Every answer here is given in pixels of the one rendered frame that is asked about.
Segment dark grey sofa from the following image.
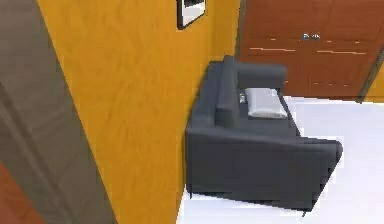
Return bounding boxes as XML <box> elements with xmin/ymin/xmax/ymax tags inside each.
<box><xmin>184</xmin><ymin>54</ymin><xmax>344</xmax><ymax>218</ymax></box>

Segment light grey pillow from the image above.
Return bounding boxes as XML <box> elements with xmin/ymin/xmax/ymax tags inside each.
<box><xmin>245</xmin><ymin>87</ymin><xmax>289</xmax><ymax>120</ymax></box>

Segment brown wooden door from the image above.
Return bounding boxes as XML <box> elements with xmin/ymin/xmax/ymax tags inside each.
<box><xmin>235</xmin><ymin>0</ymin><xmax>384</xmax><ymax>102</ymax></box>

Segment black framed wall picture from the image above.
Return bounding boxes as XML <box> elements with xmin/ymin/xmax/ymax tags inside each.
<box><xmin>176</xmin><ymin>0</ymin><xmax>207</xmax><ymax>31</ymax></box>

